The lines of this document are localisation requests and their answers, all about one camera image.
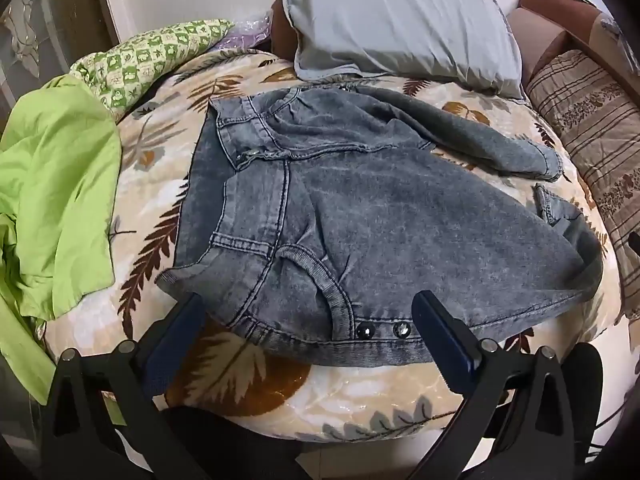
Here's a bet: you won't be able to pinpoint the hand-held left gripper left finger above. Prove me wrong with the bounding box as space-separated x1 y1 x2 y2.
40 291 221 480

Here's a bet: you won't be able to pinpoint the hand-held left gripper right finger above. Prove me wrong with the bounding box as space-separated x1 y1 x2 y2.
410 290 596 480

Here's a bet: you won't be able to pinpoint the grey denim pants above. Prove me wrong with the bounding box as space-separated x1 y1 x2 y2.
156 85 603 367

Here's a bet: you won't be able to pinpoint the lime green cloth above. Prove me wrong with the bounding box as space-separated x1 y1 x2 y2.
0 74 123 406

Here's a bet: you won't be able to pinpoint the leaf print blanket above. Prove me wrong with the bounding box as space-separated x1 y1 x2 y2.
42 50 626 443

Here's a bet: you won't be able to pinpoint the brown striped pillow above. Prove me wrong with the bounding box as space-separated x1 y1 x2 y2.
525 49 640 321

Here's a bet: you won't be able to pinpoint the green patterned pillow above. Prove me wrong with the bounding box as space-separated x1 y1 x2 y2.
69 19 236 123

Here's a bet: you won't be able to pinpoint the purple plastic bag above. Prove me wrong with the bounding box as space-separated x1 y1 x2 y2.
217 16 273 53

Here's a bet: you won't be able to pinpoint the grey pillow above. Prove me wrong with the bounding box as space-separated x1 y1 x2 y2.
280 0 526 101

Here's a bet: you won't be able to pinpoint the patterned glass pane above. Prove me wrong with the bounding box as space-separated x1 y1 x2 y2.
0 0 68 106

